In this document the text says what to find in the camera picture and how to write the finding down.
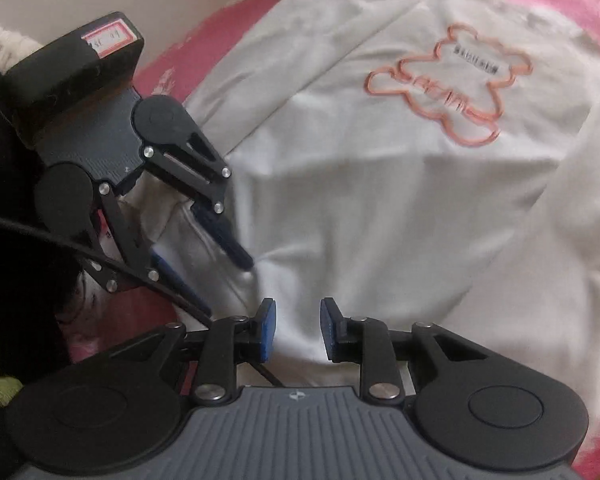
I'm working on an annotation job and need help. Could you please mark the person's dark clothing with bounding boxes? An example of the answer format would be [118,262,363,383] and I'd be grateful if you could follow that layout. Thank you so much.
[0,60,83,466]

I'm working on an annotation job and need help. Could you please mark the pink floral blanket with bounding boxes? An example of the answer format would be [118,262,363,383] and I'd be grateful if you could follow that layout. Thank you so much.
[55,0,600,480]

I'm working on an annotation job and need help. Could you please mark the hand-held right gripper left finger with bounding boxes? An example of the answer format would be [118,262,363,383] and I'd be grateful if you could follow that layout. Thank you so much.
[111,298,277,407]

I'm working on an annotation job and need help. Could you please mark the black cable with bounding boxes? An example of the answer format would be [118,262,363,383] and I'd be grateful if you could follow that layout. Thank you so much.
[0,210,284,388]

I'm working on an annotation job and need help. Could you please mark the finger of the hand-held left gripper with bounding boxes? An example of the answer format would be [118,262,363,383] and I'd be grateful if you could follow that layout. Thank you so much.
[79,184,212,317]
[141,109,254,270]

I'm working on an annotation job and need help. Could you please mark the white fleece cloth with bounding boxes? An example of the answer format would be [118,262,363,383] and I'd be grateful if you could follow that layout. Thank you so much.
[0,19,37,77]

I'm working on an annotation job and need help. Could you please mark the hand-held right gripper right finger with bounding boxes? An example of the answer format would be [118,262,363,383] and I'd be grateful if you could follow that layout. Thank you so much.
[320,298,491,402]

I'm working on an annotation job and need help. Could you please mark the white sweatshirt with bear print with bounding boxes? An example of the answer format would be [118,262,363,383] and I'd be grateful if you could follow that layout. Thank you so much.
[150,0,600,461]

